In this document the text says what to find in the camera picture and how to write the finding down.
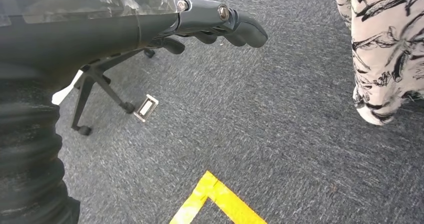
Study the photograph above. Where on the black wheeled chair base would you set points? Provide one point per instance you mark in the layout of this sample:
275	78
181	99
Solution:
87	87

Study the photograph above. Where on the silver floor socket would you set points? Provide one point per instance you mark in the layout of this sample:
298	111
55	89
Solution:
145	108

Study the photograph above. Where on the floral cloth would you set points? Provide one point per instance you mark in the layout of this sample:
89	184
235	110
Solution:
387	50

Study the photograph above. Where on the yellow floor tape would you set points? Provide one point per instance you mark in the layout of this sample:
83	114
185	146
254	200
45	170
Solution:
218	199

